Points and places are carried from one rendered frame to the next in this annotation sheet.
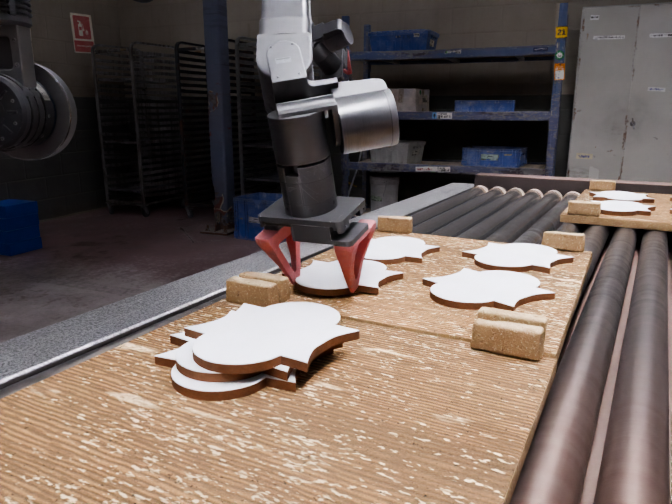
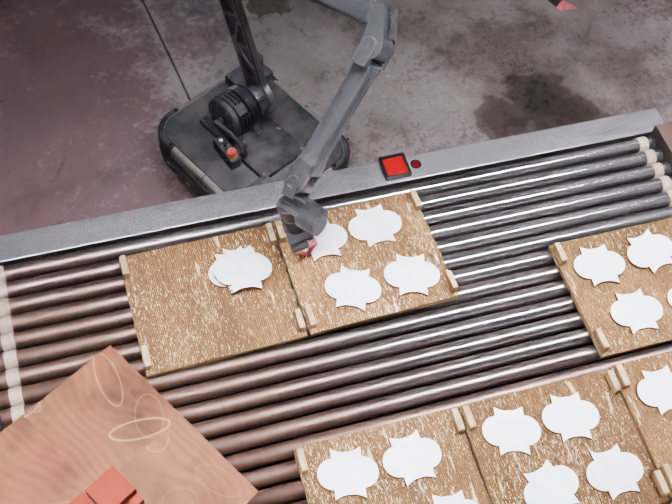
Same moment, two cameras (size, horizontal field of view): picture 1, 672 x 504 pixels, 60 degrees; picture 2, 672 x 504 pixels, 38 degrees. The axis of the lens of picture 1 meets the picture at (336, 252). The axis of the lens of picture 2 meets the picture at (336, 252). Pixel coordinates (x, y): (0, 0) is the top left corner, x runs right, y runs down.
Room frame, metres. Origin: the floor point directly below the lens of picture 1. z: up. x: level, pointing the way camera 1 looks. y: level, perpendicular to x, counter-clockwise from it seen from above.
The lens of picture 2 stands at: (-0.43, -0.90, 3.14)
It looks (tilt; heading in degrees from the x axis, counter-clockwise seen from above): 58 degrees down; 37
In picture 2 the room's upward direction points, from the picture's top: 8 degrees clockwise
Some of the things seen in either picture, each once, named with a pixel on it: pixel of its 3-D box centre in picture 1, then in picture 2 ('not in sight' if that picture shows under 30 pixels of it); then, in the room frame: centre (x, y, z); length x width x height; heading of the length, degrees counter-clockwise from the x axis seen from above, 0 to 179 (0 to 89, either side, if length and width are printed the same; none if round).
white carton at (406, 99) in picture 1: (405, 100); not in sight; (5.44, -0.64, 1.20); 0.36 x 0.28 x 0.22; 56
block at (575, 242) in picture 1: (563, 241); (451, 280); (0.83, -0.34, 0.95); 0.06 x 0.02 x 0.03; 63
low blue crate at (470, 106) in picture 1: (483, 106); not in sight; (5.12, -1.27, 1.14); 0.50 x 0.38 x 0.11; 77
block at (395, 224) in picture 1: (395, 224); (415, 200); (0.96, -0.10, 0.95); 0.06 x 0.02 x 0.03; 63
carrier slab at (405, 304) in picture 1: (434, 276); (364, 260); (0.72, -0.13, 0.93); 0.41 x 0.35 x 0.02; 153
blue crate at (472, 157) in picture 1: (494, 156); not in sight; (5.13, -1.40, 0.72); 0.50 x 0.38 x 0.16; 61
